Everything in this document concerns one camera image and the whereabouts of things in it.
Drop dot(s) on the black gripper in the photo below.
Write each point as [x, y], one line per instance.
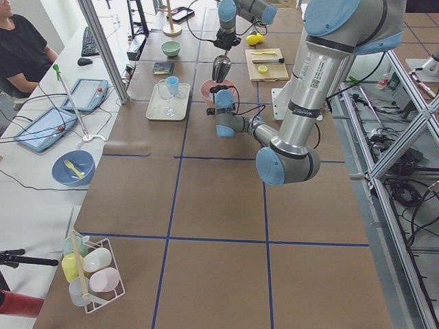
[226, 38]

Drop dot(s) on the silver metal ice scoop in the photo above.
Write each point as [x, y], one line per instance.
[221, 67]

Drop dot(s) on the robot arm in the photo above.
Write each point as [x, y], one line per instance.
[253, 11]
[333, 30]

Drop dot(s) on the light blue cup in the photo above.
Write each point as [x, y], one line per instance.
[172, 83]

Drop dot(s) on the white pastel cup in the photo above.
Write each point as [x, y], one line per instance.
[97, 259]

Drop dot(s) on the green pastel cup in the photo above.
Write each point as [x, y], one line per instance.
[81, 241]

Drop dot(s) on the pink pastel cup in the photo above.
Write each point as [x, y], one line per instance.
[104, 280]

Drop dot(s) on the yellow pastel cup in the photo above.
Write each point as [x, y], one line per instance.
[69, 267]

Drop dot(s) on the clear pastel cup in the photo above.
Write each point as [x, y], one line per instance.
[76, 294]

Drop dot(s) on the yellow plastic knife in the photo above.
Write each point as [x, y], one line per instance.
[260, 53]

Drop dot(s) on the wooden cutting board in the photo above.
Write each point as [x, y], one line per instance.
[266, 65]

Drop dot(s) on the lemon half slice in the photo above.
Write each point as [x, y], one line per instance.
[263, 69]

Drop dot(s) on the black tray with pink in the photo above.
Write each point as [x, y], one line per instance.
[181, 14]

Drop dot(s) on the wooden paper towel holder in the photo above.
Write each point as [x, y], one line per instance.
[171, 28]

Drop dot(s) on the sage green bowl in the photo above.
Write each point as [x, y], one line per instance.
[171, 48]

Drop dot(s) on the pink bowl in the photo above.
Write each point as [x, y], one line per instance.
[207, 94]

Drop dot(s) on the steel cylinder tool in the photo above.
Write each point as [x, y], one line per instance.
[268, 61]

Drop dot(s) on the grey yellow cloth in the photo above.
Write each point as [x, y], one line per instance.
[163, 68]

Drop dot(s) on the clear wine glass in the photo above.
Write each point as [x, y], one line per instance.
[165, 95]

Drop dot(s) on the cream bear tray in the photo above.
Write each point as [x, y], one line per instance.
[163, 106]

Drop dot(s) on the black keyboard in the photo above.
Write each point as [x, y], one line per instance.
[89, 45]

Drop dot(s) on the black computer mouse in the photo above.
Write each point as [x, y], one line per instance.
[84, 61]

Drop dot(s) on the far teach pendant tablet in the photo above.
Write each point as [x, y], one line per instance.
[88, 94]

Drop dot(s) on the teach pendant tablet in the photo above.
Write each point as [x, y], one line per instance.
[88, 94]
[46, 129]

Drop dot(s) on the green tipped stick stand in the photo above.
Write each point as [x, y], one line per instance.
[86, 135]

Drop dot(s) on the blue bowl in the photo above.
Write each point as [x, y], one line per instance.
[82, 160]

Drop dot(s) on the near teach pendant tablet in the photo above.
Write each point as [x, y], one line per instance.
[46, 129]

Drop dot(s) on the yellow plastic fork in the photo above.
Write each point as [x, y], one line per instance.
[72, 167]

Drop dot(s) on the person in black shirt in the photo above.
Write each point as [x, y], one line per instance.
[25, 54]

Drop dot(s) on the aluminium frame post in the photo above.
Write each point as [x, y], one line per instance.
[94, 24]

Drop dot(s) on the aluminium truss frame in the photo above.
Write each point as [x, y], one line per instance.
[391, 127]

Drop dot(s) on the white wire cup rack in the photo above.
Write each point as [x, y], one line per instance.
[101, 299]

